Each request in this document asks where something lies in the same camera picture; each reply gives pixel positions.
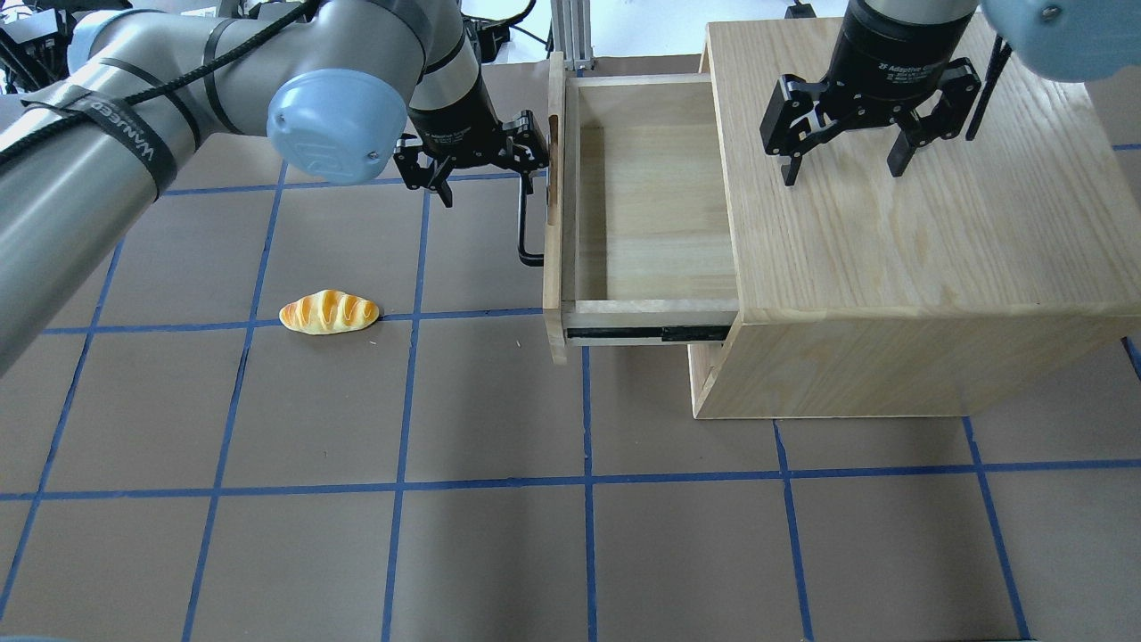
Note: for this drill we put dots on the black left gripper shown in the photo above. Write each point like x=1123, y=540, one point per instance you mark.
x=453, y=122

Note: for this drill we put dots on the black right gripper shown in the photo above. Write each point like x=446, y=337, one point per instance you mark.
x=891, y=46

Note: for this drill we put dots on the wooden drawer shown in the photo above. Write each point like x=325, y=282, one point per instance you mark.
x=637, y=237

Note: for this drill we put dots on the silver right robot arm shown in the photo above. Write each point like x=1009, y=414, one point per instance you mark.
x=1065, y=41

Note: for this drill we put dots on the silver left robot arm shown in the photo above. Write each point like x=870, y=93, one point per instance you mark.
x=340, y=88

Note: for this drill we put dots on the light wooden drawer cabinet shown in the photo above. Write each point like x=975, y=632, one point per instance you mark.
x=987, y=264

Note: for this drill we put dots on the toy bread roll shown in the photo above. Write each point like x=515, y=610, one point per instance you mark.
x=329, y=312

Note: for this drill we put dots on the aluminium frame post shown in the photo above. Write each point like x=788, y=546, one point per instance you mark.
x=572, y=35

